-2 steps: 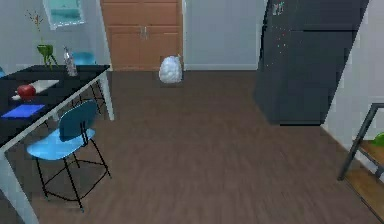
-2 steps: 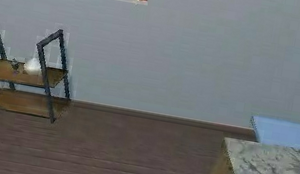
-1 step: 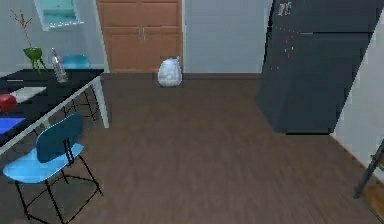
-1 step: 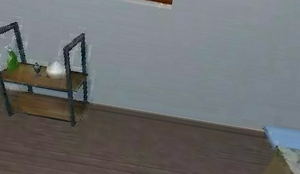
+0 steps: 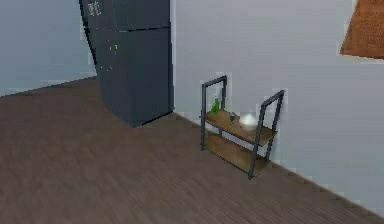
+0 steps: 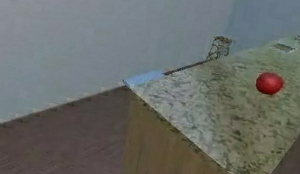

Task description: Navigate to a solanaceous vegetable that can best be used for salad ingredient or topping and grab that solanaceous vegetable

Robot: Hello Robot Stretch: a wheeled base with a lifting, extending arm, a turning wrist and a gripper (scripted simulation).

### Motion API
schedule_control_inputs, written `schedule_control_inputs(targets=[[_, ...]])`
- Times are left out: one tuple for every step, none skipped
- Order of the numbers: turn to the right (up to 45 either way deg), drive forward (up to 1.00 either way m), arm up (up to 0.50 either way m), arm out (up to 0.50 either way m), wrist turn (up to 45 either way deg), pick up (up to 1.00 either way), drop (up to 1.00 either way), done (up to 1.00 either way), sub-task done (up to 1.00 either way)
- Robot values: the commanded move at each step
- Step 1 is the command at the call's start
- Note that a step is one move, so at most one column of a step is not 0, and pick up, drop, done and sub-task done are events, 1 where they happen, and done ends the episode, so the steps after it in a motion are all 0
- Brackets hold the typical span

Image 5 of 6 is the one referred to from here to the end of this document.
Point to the dark grey fridge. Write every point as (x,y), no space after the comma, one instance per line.
(133,66)

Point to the green bottle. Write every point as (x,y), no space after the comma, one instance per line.
(215,105)

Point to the wooden shelf with metal frame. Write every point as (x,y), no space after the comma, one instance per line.
(238,131)

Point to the dark small cup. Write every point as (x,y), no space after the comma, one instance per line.
(232,117)

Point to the brown wooden framed picture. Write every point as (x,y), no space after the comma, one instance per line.
(365,28)

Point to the white bowl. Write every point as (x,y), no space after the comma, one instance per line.
(247,120)

